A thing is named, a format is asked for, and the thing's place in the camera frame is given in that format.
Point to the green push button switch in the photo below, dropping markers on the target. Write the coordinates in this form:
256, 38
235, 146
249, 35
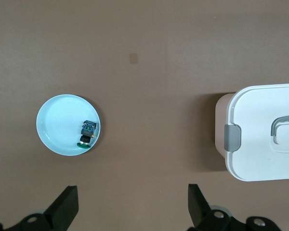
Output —
86, 133

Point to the light blue round plate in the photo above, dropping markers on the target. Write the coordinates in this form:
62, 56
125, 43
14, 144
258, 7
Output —
60, 125

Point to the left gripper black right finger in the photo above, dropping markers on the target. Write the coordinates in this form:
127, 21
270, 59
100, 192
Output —
198, 209

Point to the white lidded lunch box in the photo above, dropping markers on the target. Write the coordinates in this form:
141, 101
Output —
255, 149

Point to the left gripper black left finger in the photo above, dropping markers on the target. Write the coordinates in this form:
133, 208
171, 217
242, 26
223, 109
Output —
61, 209

